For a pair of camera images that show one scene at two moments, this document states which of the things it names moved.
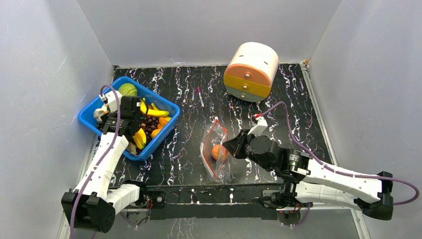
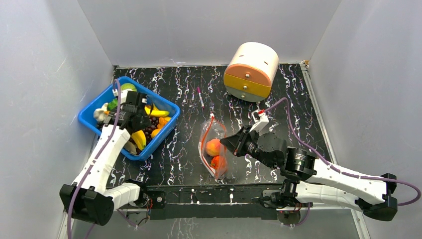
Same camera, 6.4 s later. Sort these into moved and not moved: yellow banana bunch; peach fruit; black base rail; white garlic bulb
Moved: peach fruit
Not moved: white garlic bulb; yellow banana bunch; black base rail
